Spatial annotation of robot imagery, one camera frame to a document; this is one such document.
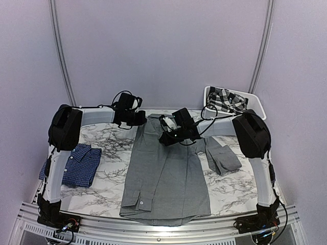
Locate aluminium wall post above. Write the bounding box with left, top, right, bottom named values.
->
left=49, top=0, right=77, bottom=106
left=248, top=0, right=275, bottom=94

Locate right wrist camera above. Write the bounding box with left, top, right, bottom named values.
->
left=159, top=115, right=177, bottom=132

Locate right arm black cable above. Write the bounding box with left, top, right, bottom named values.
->
left=178, top=103, right=238, bottom=146

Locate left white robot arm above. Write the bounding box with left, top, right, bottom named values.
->
left=37, top=90, right=147, bottom=207

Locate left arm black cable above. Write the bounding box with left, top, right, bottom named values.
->
left=76, top=90, right=144, bottom=131

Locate left aluminium wall post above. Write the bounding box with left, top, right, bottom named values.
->
left=49, top=0, right=77, bottom=106

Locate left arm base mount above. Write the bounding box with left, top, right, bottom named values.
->
left=37, top=200, right=81, bottom=232

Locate white plastic bin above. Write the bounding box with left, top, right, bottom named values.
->
left=201, top=86, right=266, bottom=120

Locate right aluminium wall post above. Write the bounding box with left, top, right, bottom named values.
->
left=248, top=0, right=275, bottom=94

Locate folded blue checkered shirt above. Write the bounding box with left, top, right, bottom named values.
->
left=38, top=143, right=102, bottom=188

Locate black white plaid shirt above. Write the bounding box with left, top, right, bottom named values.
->
left=206, top=87, right=248, bottom=113

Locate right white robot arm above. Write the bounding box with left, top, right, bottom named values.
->
left=159, top=108, right=279, bottom=208

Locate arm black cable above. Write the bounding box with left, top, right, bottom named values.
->
left=178, top=103, right=238, bottom=146
left=76, top=90, right=144, bottom=131

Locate aluminium front frame rail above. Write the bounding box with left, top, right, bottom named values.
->
left=10, top=201, right=307, bottom=245

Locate grey long sleeve shirt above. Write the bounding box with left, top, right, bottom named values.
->
left=120, top=114, right=242, bottom=226

